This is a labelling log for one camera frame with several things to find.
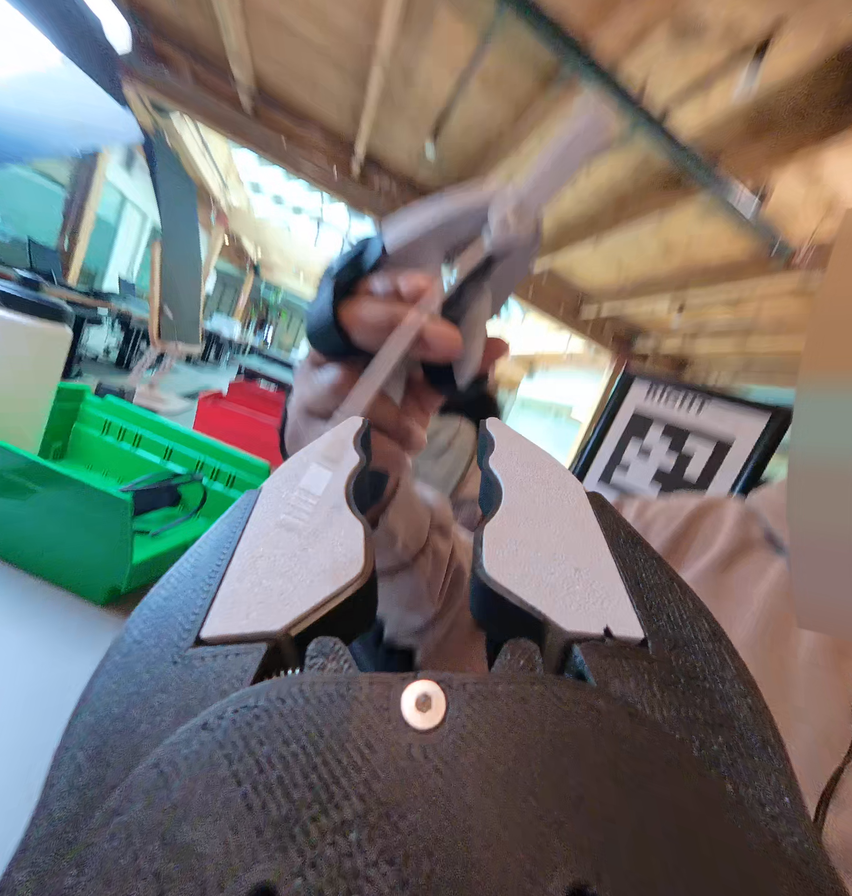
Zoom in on white bucket black lid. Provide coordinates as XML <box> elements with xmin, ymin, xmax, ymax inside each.
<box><xmin>0</xmin><ymin>273</ymin><xmax>75</xmax><ymax>456</ymax></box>

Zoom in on green plastic bin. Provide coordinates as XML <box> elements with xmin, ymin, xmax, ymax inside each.
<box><xmin>0</xmin><ymin>381</ymin><xmax>273</xmax><ymax>606</ymax></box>

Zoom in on person's right hand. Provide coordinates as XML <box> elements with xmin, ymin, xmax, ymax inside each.
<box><xmin>335</xmin><ymin>272</ymin><xmax>512</xmax><ymax>459</ymax></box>

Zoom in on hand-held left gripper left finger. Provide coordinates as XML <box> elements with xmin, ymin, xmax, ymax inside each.
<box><xmin>197</xmin><ymin>416</ymin><xmax>393</xmax><ymax>671</ymax></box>

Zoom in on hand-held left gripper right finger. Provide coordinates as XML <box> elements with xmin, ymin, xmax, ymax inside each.
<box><xmin>470</xmin><ymin>416</ymin><xmax>646</xmax><ymax>671</ymax></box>

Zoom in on red plastic bin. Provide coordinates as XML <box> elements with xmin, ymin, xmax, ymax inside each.
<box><xmin>191</xmin><ymin>378</ymin><xmax>290</xmax><ymax>470</ymax></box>

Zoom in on black acoustic panel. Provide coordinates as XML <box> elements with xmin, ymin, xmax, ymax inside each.
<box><xmin>142</xmin><ymin>129</ymin><xmax>206</xmax><ymax>351</ymax></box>

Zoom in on black cord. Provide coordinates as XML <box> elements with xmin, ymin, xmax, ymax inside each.
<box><xmin>811</xmin><ymin>675</ymin><xmax>852</xmax><ymax>830</ymax></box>

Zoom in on person's right forearm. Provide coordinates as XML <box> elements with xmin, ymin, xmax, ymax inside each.
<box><xmin>282</xmin><ymin>346</ymin><xmax>500</xmax><ymax>676</ymax></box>

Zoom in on black ceiling pipe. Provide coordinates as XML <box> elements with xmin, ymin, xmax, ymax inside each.
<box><xmin>510</xmin><ymin>0</ymin><xmax>798</xmax><ymax>260</ymax></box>

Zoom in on black corded device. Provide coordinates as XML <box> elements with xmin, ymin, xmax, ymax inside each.
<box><xmin>121</xmin><ymin>472</ymin><xmax>210</xmax><ymax>536</ymax></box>

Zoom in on framed black white tag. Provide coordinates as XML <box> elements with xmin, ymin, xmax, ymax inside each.
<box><xmin>569</xmin><ymin>370</ymin><xmax>794</xmax><ymax>499</ymax></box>

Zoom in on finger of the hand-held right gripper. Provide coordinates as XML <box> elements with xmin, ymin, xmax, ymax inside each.
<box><xmin>499</xmin><ymin>91</ymin><xmax>630</xmax><ymax>232</ymax></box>

